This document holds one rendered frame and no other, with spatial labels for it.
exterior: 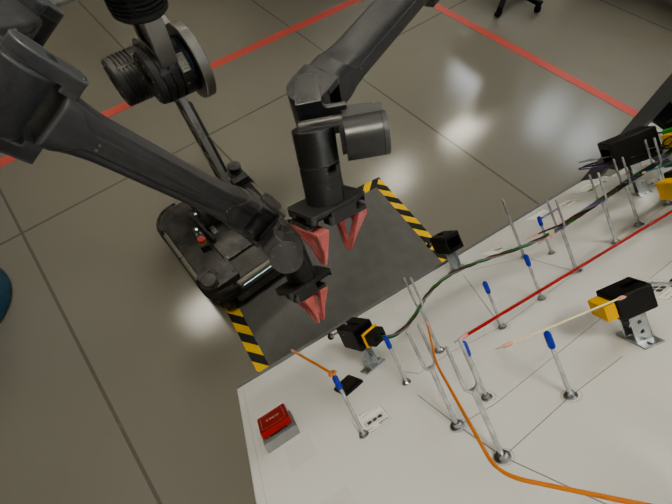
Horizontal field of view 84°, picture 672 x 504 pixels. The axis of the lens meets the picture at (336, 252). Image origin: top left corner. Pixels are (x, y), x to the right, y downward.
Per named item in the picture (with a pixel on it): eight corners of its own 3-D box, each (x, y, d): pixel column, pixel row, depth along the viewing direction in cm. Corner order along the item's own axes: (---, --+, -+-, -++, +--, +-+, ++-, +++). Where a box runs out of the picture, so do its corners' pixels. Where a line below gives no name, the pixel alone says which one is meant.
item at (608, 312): (620, 317, 44) (615, 302, 43) (608, 322, 44) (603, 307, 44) (602, 309, 47) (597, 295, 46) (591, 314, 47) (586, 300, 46)
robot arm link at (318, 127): (290, 118, 51) (287, 128, 46) (340, 109, 51) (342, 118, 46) (301, 166, 55) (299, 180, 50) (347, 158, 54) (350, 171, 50)
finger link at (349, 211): (373, 249, 60) (366, 195, 55) (340, 269, 56) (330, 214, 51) (345, 237, 65) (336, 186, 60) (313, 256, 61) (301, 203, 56)
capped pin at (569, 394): (561, 398, 43) (536, 334, 41) (567, 390, 43) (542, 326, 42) (574, 402, 41) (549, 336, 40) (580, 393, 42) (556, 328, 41)
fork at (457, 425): (456, 434, 45) (409, 333, 42) (447, 427, 46) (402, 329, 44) (468, 424, 45) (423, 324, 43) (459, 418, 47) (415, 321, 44)
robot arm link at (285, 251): (265, 190, 70) (236, 225, 71) (260, 200, 58) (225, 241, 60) (313, 231, 73) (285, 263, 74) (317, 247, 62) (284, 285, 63)
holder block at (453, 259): (443, 262, 103) (429, 230, 102) (472, 266, 92) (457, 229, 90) (430, 270, 102) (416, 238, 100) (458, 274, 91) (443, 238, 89)
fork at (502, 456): (502, 468, 38) (450, 350, 35) (489, 458, 40) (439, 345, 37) (516, 456, 38) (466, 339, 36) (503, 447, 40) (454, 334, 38)
